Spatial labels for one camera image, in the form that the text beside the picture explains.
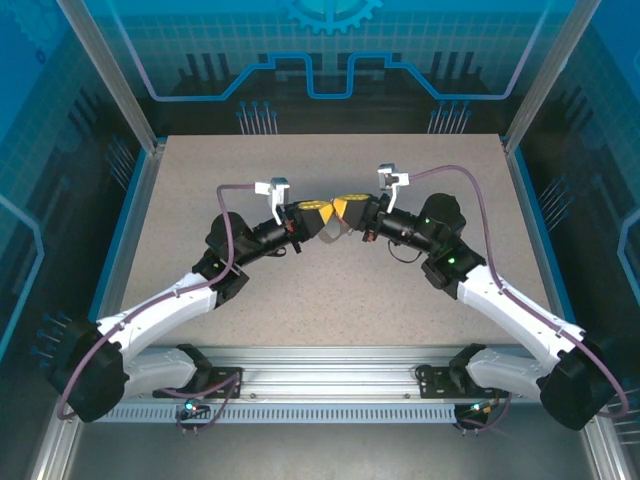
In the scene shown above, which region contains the black strap keyring with keys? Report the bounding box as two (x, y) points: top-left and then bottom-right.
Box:
(317, 217), (354, 247)

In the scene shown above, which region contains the small board with green LED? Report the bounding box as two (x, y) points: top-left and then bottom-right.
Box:
(467, 397), (502, 417)
(180, 392), (211, 419)

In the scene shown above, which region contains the grey metal bottom shelf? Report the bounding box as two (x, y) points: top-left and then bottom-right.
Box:
(27, 387), (634, 480)

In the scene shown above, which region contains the thin black gripper wire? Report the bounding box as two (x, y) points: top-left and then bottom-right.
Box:
(267, 239), (302, 260)
(387, 242), (427, 265)

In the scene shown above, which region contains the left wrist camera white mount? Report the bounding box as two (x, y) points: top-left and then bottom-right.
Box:
(253, 175), (292, 226)

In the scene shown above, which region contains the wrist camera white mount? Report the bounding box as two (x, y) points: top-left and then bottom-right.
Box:
(377, 162), (412, 214)
(253, 175), (292, 226)

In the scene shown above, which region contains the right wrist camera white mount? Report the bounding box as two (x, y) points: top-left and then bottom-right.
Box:
(377, 162), (412, 214)

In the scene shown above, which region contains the blue edged aluminium side rail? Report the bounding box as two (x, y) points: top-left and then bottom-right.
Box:
(82, 142), (169, 364)
(502, 142), (591, 364)

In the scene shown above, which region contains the aluminium front mounting rail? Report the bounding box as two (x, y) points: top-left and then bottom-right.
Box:
(67, 344), (599, 401)

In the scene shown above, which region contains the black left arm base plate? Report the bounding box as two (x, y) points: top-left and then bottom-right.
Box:
(152, 364), (245, 400)

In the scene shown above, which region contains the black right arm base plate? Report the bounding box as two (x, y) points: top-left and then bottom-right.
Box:
(417, 363), (510, 400)

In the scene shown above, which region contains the slotted grey cable duct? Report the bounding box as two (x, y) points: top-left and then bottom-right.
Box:
(107, 404), (564, 425)

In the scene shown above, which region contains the aluminium right corner post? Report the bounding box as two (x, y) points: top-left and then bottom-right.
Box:
(501, 0), (604, 154)

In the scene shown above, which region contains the aluminium corner post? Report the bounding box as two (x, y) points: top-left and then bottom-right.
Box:
(501, 0), (604, 154)
(55, 0), (169, 154)

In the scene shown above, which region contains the aluminium left corner post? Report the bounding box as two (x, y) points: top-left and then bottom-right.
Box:
(55, 0), (169, 154)

